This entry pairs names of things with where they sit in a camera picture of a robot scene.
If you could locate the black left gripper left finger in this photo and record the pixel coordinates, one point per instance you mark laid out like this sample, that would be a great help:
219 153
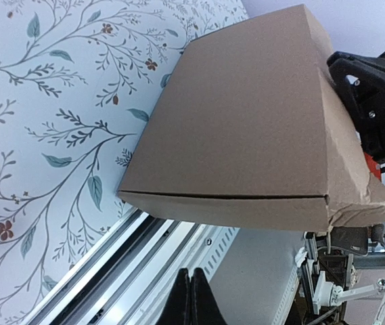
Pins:
177 308

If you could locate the brown cardboard box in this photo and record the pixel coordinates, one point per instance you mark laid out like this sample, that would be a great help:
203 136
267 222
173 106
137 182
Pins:
249 133

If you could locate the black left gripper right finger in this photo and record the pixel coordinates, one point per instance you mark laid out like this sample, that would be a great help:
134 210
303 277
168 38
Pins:
204 308

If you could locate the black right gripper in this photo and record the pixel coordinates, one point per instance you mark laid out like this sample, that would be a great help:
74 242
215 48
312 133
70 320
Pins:
360 83

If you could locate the floral patterned table mat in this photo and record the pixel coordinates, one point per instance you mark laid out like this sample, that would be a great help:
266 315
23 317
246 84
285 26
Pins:
78 83

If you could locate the front aluminium rail frame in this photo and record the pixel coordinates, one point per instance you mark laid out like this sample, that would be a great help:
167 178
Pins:
126 278

